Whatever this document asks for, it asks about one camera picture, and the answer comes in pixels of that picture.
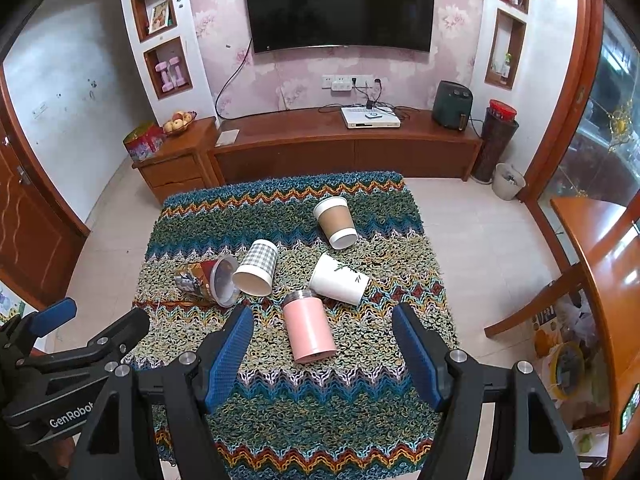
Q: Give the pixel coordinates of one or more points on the white plastic bucket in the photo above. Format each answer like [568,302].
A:
[507,185]

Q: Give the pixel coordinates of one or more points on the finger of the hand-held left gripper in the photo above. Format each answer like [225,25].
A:
[52,312]
[125,330]

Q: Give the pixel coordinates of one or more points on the multicolour knitted zigzag blanket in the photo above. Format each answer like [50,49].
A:
[300,410]

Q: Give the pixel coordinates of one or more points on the pink dumbbell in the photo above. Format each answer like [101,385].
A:
[164,76]
[177,72]

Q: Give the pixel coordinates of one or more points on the brown paper cup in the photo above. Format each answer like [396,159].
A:
[334,222]

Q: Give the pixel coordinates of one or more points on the framed photo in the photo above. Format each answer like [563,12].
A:
[160,16]

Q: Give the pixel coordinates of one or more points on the tall black bin red lid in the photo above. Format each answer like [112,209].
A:
[495,145]

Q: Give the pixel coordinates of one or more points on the small white router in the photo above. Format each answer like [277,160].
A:
[373,115]

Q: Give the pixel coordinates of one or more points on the patterned cup with clear lid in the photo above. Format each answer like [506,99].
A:
[200,277]

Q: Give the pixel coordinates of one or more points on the bowl of fruit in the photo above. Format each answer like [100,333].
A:
[177,122]

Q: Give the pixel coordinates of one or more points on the white leaf print cup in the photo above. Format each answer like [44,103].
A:
[335,280]

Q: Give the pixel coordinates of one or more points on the pink metal cup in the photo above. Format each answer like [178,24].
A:
[307,330]

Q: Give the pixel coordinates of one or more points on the long wooden television cabinet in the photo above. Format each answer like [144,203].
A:
[340,155]

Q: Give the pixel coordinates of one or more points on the black flat television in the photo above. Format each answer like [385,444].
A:
[340,5]

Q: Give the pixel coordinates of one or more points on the white wall socket strip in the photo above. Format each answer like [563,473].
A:
[345,83]

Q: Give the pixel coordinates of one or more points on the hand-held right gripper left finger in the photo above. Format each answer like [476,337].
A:
[227,360]

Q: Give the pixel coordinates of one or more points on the red printed tin box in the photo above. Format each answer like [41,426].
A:
[142,142]

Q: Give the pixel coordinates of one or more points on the glass sliding door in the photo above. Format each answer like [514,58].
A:
[610,125]

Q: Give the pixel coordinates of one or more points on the checked paper cup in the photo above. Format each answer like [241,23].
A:
[260,260]

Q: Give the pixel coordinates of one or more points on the brown wooden door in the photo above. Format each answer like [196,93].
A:
[30,220]

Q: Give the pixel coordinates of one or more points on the dark green air fryer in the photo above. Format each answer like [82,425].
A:
[450,105]

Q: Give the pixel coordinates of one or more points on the orange wooden table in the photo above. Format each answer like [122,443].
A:
[610,270]

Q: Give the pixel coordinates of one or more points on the white set-top box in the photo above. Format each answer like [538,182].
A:
[370,121]

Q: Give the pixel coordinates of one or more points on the white paper sheet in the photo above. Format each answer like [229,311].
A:
[227,137]

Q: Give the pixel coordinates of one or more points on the small wooden drawer cabinet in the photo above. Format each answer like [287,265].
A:
[175,170]

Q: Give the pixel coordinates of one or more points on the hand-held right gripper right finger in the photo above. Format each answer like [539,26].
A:
[420,355]

